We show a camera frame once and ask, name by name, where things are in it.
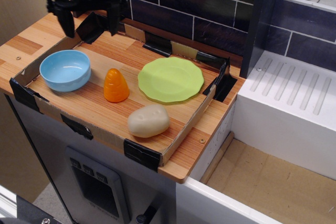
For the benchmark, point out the grey toy oven front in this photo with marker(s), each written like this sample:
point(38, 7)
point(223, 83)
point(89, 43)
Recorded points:
point(95, 183)

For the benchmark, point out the black device bottom left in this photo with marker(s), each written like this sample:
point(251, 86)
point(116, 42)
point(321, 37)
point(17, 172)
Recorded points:
point(23, 212)

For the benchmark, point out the white toy sink basin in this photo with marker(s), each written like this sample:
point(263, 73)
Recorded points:
point(272, 160)

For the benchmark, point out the green plastic plate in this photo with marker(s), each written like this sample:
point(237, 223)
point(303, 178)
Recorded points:
point(170, 79)

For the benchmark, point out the dark grey vertical post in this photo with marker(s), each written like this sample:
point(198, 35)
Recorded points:
point(257, 34)

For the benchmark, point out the beige toy potato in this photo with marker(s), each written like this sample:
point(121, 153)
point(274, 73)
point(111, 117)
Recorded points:
point(148, 121)

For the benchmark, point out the orange toy carrot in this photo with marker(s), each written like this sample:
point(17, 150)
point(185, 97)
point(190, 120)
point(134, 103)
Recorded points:
point(115, 88)

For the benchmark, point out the cardboard fence with black tape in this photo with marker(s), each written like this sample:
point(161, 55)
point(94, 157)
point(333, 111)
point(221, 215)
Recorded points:
point(107, 122)

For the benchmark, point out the light blue plastic bowl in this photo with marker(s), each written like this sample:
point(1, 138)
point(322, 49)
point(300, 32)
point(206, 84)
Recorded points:
point(66, 70)

